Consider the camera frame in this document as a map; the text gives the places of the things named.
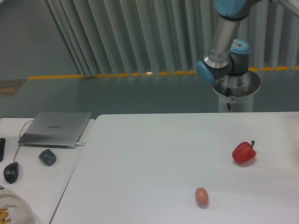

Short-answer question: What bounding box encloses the black computer mouse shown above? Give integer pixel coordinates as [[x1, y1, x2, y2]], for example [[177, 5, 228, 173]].
[[3, 162, 19, 184]]

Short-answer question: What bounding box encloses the cream striped sleeve forearm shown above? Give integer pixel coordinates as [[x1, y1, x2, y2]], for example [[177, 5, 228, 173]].
[[0, 186, 36, 224]]

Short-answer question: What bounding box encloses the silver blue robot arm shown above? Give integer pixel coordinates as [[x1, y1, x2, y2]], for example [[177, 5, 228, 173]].
[[196, 0, 299, 83]]

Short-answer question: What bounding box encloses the red bell pepper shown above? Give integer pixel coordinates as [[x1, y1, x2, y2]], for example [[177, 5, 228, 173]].
[[232, 140, 256, 163]]

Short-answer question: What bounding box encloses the white pleated curtain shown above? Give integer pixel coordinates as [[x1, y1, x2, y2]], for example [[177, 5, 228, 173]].
[[46, 0, 299, 77]]

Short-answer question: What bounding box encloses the brown egg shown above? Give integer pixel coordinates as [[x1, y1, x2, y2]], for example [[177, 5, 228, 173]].
[[195, 187, 208, 205]]

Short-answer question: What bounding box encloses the silver laptop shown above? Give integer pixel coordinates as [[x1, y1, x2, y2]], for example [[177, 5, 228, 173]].
[[18, 112, 91, 149]]

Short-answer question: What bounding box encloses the black earbuds case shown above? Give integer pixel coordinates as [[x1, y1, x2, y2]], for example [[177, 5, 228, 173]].
[[39, 149, 57, 166]]

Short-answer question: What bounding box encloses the black phone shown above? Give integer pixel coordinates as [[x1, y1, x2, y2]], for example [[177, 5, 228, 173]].
[[0, 138, 6, 161]]

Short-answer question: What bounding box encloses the black pedestal cable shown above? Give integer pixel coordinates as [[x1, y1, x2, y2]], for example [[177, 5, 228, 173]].
[[225, 87, 232, 113]]

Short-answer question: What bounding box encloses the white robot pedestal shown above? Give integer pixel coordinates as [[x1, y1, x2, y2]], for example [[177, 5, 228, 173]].
[[213, 70, 261, 112]]

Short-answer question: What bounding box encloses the black mouse cable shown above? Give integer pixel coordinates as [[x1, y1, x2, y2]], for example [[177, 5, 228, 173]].
[[0, 116, 35, 164]]

